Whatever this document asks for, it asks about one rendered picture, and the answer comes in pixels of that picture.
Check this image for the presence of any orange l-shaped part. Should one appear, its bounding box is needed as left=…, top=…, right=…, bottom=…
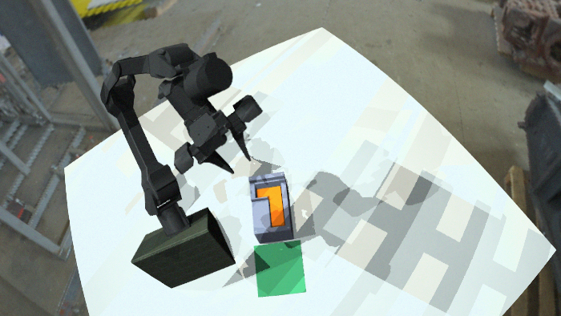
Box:
left=257, top=186, right=285, bottom=227

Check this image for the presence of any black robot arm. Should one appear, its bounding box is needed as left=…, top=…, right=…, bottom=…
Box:
left=100, top=43, right=233, bottom=238

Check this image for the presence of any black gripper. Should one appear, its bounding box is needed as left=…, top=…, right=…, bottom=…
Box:
left=174, top=95, right=262, bottom=175

